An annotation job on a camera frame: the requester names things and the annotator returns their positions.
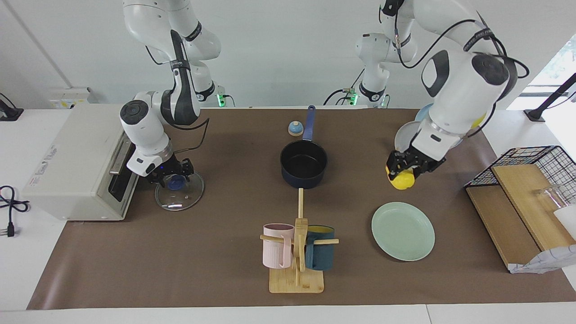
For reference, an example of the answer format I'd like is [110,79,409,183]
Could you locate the yellow potato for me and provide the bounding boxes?
[386,166,415,190]

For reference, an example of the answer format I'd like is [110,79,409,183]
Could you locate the glass lid with blue knob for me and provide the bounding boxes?
[154,168,205,212]

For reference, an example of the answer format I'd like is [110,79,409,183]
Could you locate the translucent white plate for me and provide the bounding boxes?
[395,121,423,153]

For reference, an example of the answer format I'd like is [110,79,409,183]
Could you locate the light blue plate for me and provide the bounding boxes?
[415,103,435,123]

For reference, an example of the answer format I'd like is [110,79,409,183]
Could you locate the light green plate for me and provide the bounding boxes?
[371,202,436,262]

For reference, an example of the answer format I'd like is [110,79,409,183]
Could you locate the dark blue pot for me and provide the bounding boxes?
[280,105,329,189]

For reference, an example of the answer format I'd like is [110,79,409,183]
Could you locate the brown table mat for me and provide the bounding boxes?
[27,108,576,310]

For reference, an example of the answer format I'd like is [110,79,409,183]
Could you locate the white toaster oven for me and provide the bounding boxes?
[22,104,141,221]

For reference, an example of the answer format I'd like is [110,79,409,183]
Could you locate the brown wooden board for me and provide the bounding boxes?
[466,184,543,270]

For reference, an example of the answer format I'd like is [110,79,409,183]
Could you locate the light wooden board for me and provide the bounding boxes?
[490,164,576,252]

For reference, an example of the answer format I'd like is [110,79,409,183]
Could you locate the dark teal mug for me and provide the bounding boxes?
[305,225,335,271]

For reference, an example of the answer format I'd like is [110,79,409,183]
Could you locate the white power strip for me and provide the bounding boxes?
[49,88,93,109]

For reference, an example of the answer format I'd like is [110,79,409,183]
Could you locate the pink mug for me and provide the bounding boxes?
[263,223,295,269]

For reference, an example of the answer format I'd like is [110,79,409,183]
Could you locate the clear glass cup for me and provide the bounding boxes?
[533,184,570,210]

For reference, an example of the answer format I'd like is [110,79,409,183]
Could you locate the wooden mug rack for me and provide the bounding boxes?
[260,188,339,294]

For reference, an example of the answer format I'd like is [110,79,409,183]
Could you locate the white container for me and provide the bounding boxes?
[553,205,576,239]

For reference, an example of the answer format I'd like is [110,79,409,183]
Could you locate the white checked cloth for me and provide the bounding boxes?
[508,244,576,274]

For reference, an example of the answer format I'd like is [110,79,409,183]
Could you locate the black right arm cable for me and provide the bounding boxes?
[144,27,211,153]

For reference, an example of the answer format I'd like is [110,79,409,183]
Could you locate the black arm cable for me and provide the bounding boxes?
[380,0,530,135]
[144,27,211,153]

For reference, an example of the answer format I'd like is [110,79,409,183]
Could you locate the black base cable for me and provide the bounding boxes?
[323,67,366,106]

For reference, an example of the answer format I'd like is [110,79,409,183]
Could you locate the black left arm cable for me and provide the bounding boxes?
[380,0,530,135]

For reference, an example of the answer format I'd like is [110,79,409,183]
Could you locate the black wire basket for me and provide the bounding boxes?
[464,145,576,207]

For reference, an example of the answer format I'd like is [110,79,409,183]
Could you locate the black camera stand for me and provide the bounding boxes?
[524,72,576,122]

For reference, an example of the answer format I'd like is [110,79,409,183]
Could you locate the black power cable with plug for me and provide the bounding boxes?
[0,185,30,238]

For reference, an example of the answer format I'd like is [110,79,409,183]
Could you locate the black clamp mount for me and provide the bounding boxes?
[0,92,24,122]

